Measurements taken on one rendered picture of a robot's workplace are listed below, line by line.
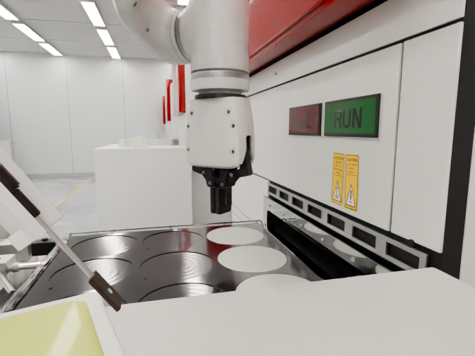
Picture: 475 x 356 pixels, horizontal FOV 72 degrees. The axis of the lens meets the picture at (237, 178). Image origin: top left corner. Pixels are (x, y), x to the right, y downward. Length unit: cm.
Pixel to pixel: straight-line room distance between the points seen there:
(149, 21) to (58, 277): 36
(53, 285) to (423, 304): 39
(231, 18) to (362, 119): 21
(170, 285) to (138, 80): 808
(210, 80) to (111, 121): 797
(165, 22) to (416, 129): 36
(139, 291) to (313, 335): 25
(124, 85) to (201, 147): 797
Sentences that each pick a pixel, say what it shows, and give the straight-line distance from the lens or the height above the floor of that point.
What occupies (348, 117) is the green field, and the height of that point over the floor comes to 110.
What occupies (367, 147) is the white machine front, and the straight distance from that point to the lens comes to 41.
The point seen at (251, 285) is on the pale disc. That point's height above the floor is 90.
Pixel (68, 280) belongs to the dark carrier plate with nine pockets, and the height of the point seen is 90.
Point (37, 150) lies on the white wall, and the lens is 875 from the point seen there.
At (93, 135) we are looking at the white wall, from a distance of 846.
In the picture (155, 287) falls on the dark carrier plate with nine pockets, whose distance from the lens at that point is 42.
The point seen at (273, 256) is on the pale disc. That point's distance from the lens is 50.
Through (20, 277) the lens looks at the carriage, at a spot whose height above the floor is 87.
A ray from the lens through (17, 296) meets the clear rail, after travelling 46.
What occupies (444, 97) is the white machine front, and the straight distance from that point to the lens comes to 34.
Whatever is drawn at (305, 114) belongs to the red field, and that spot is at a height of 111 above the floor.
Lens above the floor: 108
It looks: 8 degrees down
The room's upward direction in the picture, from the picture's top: straight up
